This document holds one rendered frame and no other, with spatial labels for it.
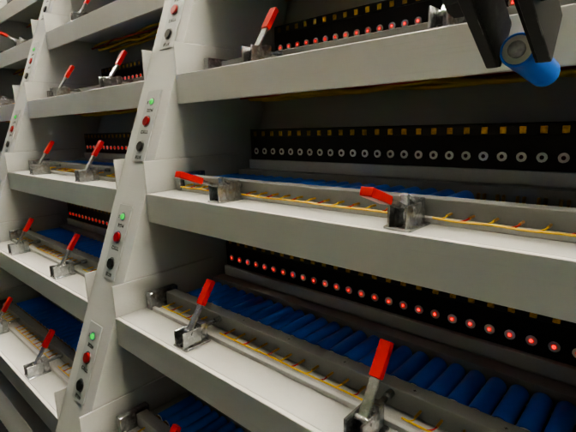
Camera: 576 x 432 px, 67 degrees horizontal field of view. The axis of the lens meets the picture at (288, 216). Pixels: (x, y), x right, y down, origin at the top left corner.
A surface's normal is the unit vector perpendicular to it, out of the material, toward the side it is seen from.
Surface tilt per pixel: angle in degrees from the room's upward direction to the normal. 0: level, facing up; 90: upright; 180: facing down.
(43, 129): 90
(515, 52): 104
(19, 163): 90
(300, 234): 111
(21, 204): 90
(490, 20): 90
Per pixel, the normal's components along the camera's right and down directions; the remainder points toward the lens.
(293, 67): -0.67, 0.17
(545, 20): 0.72, 0.11
